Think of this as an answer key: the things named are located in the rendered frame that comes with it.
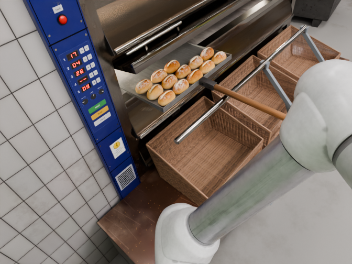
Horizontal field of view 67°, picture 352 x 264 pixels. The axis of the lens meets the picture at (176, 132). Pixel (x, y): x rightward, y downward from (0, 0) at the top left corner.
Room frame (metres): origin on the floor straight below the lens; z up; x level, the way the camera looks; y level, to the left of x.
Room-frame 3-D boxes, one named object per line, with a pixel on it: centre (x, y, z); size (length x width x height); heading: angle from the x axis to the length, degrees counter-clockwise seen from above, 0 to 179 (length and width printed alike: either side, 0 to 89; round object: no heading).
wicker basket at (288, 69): (1.85, -1.08, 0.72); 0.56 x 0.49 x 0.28; 131
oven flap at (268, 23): (1.64, -0.43, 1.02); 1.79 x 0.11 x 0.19; 132
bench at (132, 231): (1.35, -0.54, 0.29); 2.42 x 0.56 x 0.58; 132
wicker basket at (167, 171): (1.04, -0.17, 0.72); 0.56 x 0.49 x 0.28; 132
